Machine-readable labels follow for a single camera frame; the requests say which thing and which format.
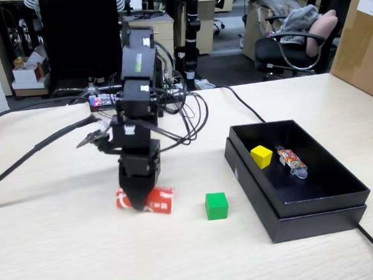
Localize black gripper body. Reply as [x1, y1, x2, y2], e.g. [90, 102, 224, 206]
[116, 137, 164, 186]

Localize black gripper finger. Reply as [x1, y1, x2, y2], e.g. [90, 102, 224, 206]
[118, 173, 162, 213]

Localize red carton box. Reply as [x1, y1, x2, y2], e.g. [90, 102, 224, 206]
[114, 184, 177, 219]

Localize green wooden cube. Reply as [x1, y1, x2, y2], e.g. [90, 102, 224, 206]
[204, 191, 231, 221]

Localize yellow wooden cube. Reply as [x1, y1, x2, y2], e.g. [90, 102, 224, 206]
[249, 144, 274, 171]

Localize black cardboard box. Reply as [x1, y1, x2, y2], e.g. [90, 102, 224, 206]
[228, 113, 372, 222]

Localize black open box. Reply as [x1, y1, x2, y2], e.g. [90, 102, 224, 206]
[223, 127, 370, 247]

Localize large brown cardboard box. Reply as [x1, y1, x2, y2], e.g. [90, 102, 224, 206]
[325, 0, 373, 109]

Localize control board with red light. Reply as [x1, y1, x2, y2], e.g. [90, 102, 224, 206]
[88, 92, 121, 113]

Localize black monitor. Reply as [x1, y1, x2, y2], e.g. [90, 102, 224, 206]
[37, 0, 126, 83]

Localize white small boxes stack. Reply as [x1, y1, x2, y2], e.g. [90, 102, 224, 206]
[10, 53, 52, 98]

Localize black pole stand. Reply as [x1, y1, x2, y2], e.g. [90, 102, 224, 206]
[170, 0, 205, 82]

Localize colourful pack with clear cap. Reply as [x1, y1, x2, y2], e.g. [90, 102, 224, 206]
[273, 143, 309, 182]

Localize black office chair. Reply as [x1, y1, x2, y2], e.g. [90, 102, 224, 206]
[250, 0, 346, 80]

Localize grey cloth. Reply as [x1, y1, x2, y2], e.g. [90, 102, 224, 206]
[275, 4, 323, 47]

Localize pink cushion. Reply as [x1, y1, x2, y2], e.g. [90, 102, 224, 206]
[303, 10, 341, 58]

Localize thick black camera cable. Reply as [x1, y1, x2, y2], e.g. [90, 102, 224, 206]
[0, 93, 113, 192]

